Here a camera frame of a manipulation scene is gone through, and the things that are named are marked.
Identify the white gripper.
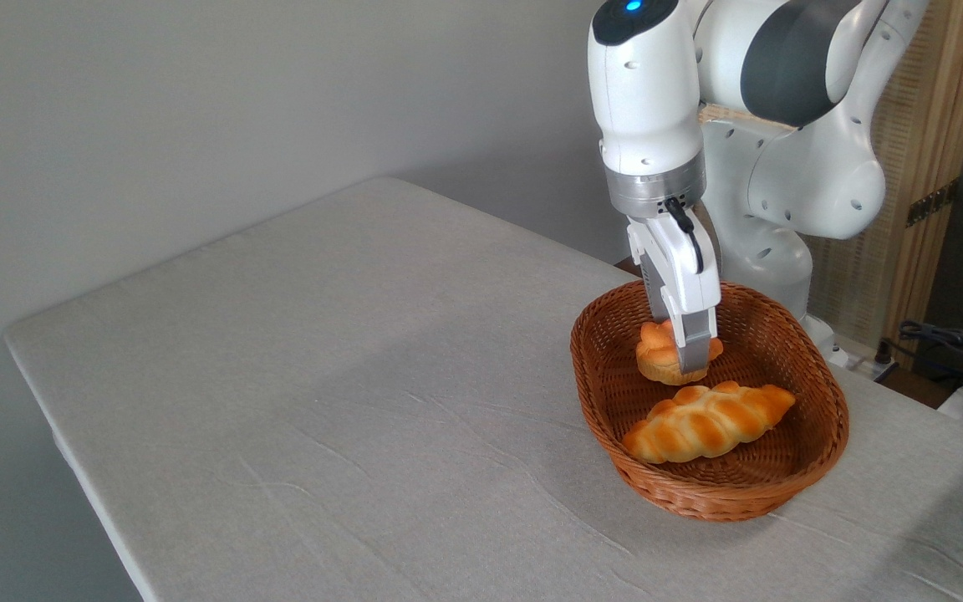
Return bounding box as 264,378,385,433
626,212,722,375

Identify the round flower-shaped bread bun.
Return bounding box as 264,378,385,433
636,319,725,387

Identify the long braided bread loaf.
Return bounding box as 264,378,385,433
621,380,797,465

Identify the brown wicker basket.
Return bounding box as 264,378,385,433
569,278,850,523

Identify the white power strip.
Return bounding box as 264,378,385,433
831,341,899,377

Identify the dark metal screen hinge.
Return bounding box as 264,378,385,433
905,179,960,228

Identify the grey tablecloth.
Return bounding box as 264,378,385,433
3,176,963,602

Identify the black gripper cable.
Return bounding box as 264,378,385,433
665,197,706,275

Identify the black cable bundle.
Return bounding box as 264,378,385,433
877,319,963,395

